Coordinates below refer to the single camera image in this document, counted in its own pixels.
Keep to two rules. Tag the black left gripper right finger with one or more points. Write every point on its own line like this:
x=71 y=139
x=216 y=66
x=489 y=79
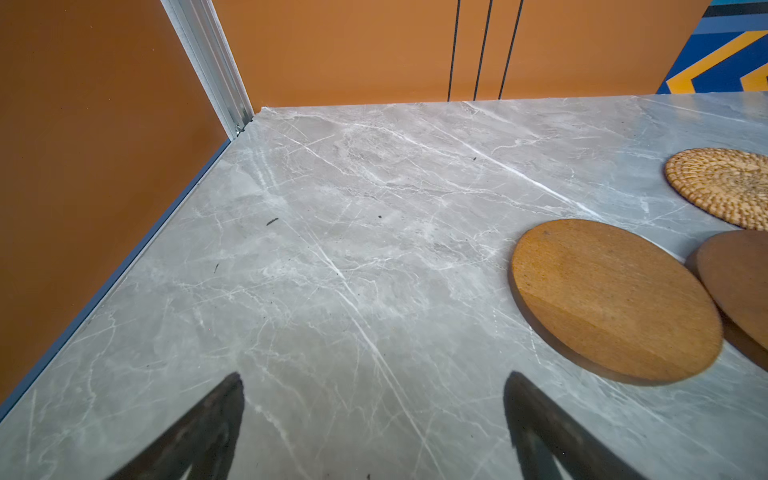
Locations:
x=546 y=437

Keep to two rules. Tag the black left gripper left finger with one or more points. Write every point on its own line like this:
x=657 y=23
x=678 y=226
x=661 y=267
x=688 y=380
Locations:
x=199 y=445

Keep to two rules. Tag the matte round wooden coaster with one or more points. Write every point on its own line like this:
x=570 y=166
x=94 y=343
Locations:
x=614 y=303

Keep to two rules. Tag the glossy round wooden coaster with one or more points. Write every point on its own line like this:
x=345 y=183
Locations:
x=732 y=266

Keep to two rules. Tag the woven rattan round coaster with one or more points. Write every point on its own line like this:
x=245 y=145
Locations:
x=729 y=184

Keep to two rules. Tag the aluminium corner post left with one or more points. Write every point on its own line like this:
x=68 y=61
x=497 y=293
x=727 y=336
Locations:
x=202 y=36

